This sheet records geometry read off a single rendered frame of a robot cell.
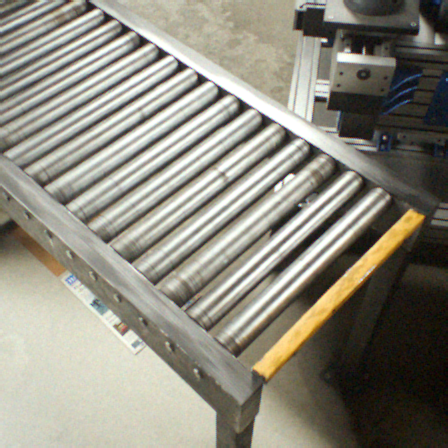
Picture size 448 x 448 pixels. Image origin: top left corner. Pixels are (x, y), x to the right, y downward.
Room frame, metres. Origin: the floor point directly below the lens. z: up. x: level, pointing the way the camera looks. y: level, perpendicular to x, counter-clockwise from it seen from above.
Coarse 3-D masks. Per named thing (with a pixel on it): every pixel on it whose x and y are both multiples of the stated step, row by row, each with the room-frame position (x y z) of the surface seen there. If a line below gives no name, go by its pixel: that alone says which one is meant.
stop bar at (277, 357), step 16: (400, 224) 0.66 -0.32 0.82; (416, 224) 0.66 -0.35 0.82; (384, 240) 0.62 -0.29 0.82; (400, 240) 0.62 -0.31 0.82; (368, 256) 0.59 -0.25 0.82; (384, 256) 0.59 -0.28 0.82; (352, 272) 0.55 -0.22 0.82; (368, 272) 0.56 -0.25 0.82; (336, 288) 0.52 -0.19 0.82; (352, 288) 0.52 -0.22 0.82; (320, 304) 0.49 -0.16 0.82; (336, 304) 0.49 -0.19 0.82; (304, 320) 0.46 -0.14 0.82; (320, 320) 0.46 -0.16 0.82; (288, 336) 0.43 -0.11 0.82; (304, 336) 0.44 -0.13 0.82; (272, 352) 0.41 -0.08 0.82; (288, 352) 0.41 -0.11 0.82; (256, 368) 0.38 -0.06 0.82; (272, 368) 0.38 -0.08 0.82
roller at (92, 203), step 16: (208, 112) 0.97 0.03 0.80; (224, 112) 0.98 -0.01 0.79; (240, 112) 1.00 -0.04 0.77; (192, 128) 0.92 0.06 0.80; (208, 128) 0.93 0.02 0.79; (160, 144) 0.87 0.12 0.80; (176, 144) 0.88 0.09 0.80; (192, 144) 0.90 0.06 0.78; (144, 160) 0.83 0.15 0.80; (160, 160) 0.84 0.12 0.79; (112, 176) 0.79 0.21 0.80; (128, 176) 0.79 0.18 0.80; (144, 176) 0.80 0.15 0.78; (96, 192) 0.74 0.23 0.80; (112, 192) 0.75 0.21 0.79; (128, 192) 0.77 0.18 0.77; (80, 208) 0.71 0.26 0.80; (96, 208) 0.72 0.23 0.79
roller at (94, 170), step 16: (192, 96) 1.02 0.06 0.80; (208, 96) 1.03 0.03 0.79; (160, 112) 0.98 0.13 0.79; (176, 112) 0.97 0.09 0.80; (192, 112) 0.99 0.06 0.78; (144, 128) 0.92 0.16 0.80; (160, 128) 0.93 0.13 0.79; (176, 128) 0.95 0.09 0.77; (112, 144) 0.87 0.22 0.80; (128, 144) 0.87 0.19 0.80; (144, 144) 0.89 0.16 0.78; (96, 160) 0.83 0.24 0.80; (112, 160) 0.83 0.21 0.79; (128, 160) 0.85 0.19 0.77; (64, 176) 0.78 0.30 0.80; (80, 176) 0.79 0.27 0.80; (96, 176) 0.80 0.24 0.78; (48, 192) 0.75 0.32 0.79; (64, 192) 0.75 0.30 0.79; (80, 192) 0.77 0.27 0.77
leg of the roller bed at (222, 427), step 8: (216, 416) 0.37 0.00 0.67; (216, 424) 0.37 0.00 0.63; (224, 424) 0.35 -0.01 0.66; (248, 424) 0.36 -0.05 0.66; (216, 432) 0.37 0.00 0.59; (224, 432) 0.35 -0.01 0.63; (232, 432) 0.34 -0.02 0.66; (248, 432) 0.36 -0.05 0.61; (216, 440) 0.37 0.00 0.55; (224, 440) 0.35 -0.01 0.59; (232, 440) 0.34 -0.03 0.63; (240, 440) 0.34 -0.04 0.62; (248, 440) 0.36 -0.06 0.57
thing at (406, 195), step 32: (96, 0) 1.37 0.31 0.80; (160, 32) 1.25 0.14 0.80; (192, 64) 1.13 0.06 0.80; (224, 96) 1.04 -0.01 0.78; (256, 96) 1.02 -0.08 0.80; (288, 128) 0.92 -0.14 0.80; (352, 160) 0.83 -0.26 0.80; (320, 192) 0.85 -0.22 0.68; (416, 192) 0.75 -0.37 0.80; (384, 224) 0.74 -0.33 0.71
